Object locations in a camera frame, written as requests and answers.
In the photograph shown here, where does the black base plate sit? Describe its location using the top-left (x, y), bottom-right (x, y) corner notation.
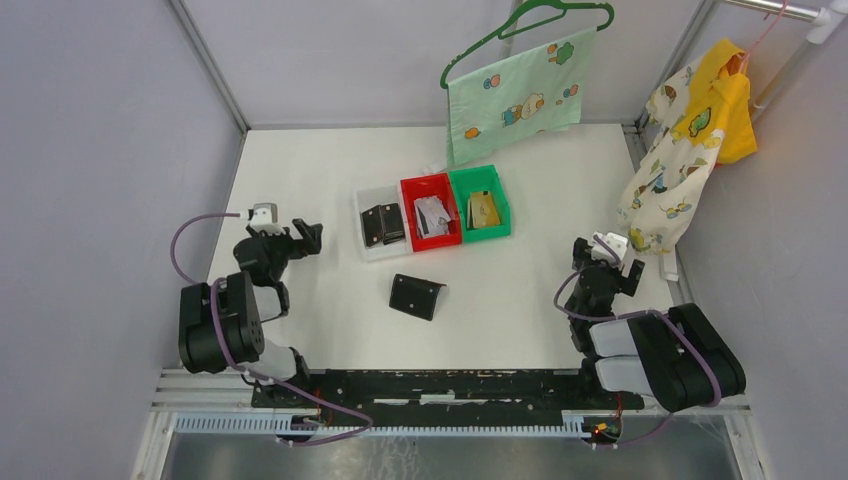
top-left (250, 367), bottom-right (645, 429)

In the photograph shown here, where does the green clothes hanger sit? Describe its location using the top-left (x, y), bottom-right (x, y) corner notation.
top-left (439, 0), bottom-right (616, 90)

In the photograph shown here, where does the red plastic bin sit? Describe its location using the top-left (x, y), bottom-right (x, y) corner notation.
top-left (400, 173), bottom-right (462, 253)

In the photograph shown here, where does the yellow garment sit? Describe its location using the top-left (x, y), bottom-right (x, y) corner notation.
top-left (675, 38), bottom-right (758, 165)

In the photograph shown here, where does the white card stack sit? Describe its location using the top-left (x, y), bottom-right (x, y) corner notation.
top-left (413, 196), bottom-right (451, 239)

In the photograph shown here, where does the green plastic bin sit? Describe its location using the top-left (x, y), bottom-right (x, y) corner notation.
top-left (448, 165), bottom-right (512, 243)

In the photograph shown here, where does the black card stack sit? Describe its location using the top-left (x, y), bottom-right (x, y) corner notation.
top-left (360, 203), bottom-right (406, 248)

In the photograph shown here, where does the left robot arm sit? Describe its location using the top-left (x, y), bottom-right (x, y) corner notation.
top-left (177, 218), bottom-right (323, 408)

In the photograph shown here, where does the black leather card holder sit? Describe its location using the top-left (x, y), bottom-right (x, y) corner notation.
top-left (388, 274), bottom-right (446, 321)

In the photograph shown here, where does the white printed garment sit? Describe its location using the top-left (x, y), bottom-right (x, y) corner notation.
top-left (617, 57), bottom-right (717, 255)

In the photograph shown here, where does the white slotted cable duct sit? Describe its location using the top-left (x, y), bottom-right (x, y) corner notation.
top-left (173, 410), bottom-right (624, 439)

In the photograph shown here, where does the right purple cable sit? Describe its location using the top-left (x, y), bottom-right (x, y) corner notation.
top-left (552, 241), bottom-right (723, 448)

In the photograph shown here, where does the clear plastic bin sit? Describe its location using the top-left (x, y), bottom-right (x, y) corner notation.
top-left (353, 184), bottom-right (412, 262)

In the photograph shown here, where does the metal hanging rail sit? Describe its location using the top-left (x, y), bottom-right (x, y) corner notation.
top-left (724, 1), bottom-right (847, 120)

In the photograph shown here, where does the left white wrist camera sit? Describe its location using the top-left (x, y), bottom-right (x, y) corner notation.
top-left (248, 202), bottom-right (283, 236)

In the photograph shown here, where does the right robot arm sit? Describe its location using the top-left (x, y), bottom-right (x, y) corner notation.
top-left (553, 232), bottom-right (747, 413)

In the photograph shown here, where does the gold card stack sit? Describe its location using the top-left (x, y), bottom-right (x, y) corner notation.
top-left (466, 190), bottom-right (501, 230)

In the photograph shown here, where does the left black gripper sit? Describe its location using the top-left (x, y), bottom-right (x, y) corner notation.
top-left (247, 218), bottom-right (322, 282)

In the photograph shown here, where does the light green printed cloth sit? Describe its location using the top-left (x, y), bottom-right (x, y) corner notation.
top-left (447, 29), bottom-right (597, 168)

